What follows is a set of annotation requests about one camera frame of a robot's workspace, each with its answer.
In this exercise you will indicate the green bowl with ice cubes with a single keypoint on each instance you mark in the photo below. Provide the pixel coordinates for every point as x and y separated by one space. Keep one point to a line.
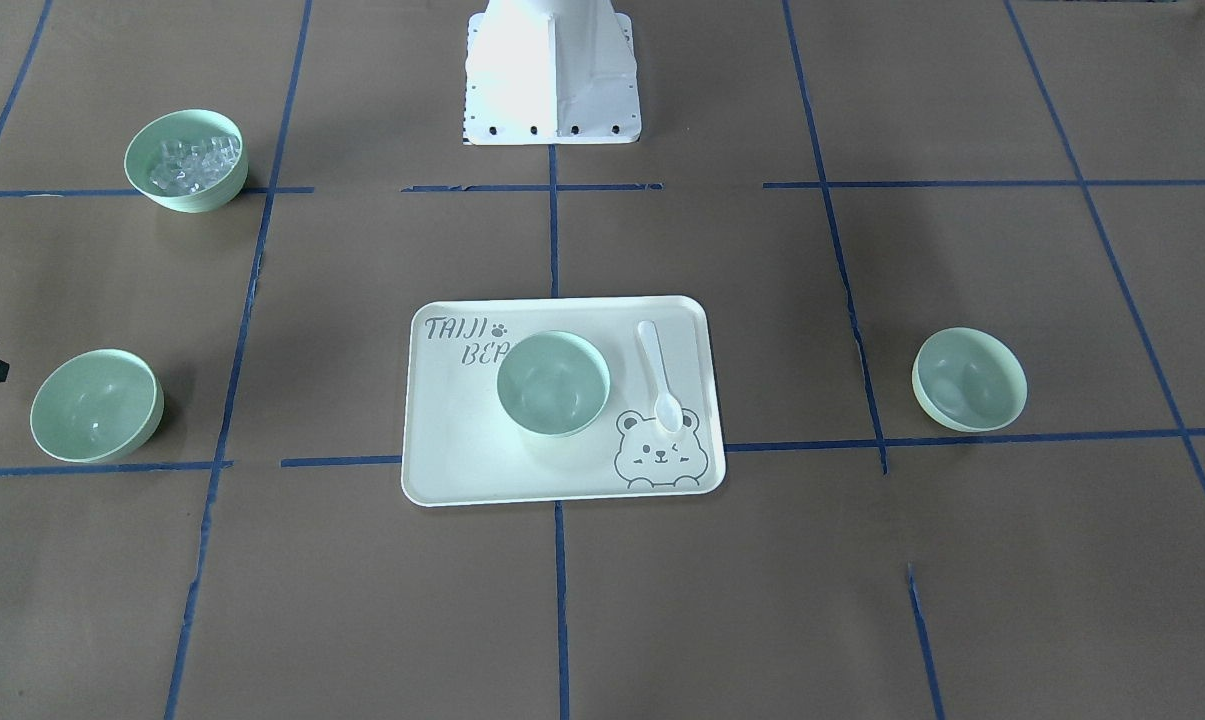
193 161

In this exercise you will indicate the cream tray with bear print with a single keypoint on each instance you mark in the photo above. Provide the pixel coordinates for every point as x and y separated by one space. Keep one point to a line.
460 448

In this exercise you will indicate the green bowl on tray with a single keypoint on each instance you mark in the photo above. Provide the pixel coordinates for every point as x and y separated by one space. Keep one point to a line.
553 384

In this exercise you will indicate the white plastic spoon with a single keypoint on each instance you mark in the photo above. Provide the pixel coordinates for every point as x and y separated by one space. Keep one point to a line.
666 407

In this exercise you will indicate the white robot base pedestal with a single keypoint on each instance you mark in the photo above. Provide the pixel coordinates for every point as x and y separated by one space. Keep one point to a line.
550 73

